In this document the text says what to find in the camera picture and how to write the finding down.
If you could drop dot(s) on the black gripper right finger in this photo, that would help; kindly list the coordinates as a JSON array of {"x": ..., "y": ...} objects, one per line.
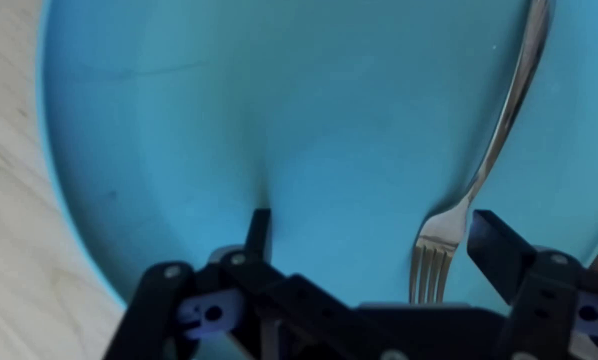
[{"x": 545, "y": 300}]

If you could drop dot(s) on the silver metal fork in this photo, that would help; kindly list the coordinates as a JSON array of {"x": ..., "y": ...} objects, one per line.
[{"x": 445, "y": 232}]

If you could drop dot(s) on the teal green plate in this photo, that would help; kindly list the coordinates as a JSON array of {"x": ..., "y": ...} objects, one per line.
[{"x": 311, "y": 132}]

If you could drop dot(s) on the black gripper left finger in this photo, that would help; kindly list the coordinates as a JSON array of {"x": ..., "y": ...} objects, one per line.
[{"x": 158, "y": 313}]

